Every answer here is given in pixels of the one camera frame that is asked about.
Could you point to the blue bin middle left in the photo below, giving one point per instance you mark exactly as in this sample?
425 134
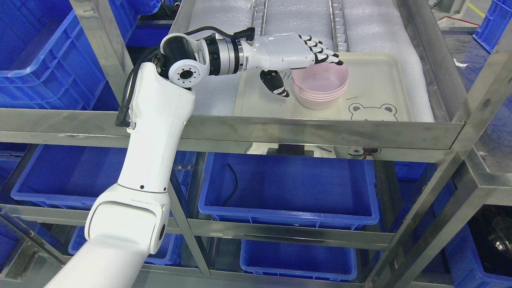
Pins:
70 177

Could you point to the pink ikea bowl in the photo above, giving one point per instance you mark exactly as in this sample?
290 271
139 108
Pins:
321 78

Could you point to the stacked pink bowls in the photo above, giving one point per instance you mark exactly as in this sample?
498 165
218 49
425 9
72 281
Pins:
315 101

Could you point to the blue bin under tray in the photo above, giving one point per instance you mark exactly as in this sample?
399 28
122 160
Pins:
290 191

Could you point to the blue bin bottom centre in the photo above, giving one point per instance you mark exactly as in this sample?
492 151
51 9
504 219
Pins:
336 264

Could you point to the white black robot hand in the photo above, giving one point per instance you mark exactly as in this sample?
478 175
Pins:
290 51

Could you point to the steel storage rack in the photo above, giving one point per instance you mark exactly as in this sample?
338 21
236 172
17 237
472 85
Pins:
461 118

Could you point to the cream bear tray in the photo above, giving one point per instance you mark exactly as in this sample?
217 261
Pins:
375 91

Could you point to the blue bin upper left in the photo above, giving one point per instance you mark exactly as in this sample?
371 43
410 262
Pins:
46 61

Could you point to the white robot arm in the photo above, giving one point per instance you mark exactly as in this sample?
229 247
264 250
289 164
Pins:
127 222

